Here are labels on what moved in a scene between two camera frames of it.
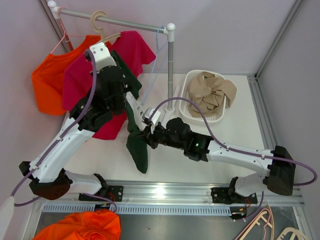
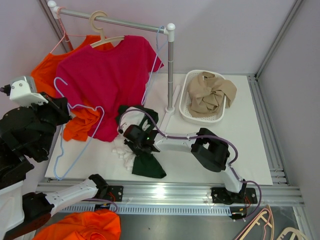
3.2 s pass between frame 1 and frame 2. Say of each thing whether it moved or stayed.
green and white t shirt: moved
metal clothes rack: stayed
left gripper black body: moved
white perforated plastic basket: stayed
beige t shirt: stayed
